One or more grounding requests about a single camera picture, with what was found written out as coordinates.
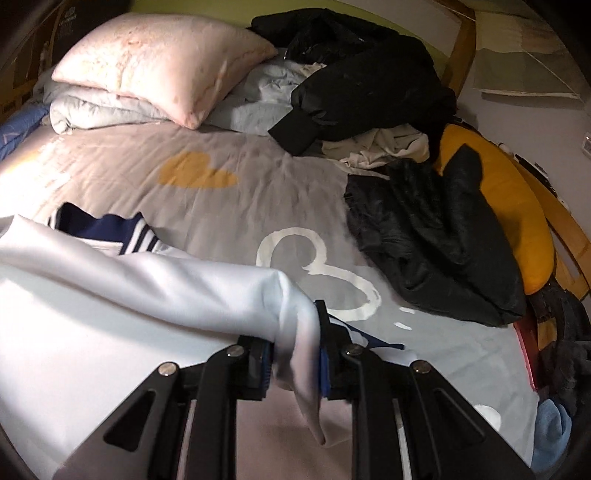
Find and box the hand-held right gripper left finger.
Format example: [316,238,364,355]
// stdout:
[53,337,271,480]

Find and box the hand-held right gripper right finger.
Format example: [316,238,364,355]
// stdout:
[314,300,536,480]

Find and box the white and navy varsity jacket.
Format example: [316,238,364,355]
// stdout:
[0,203,419,446]

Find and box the black fuzzy garment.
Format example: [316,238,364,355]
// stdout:
[344,152,527,328]

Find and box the red flat item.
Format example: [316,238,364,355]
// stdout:
[513,320,541,392]

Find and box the cream cloth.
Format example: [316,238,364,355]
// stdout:
[321,124,444,171]

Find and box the light blue towel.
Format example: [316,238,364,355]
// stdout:
[531,398,573,474]

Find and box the yellow pillow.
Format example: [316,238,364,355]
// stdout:
[434,124,555,296]

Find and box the black puffer jacket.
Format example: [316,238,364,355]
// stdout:
[249,8,458,155]

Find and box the folded pale grey quilt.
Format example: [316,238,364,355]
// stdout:
[34,60,324,137]

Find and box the pink pillow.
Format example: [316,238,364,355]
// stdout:
[52,12,279,130]

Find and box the blue cloth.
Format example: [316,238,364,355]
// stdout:
[0,102,51,162]

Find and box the pale mosquito net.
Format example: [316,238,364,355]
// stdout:
[471,9,585,100]

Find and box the black cushion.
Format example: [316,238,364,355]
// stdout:
[44,0,134,51]

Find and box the wooden bed frame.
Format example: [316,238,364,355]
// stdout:
[445,7,591,301]

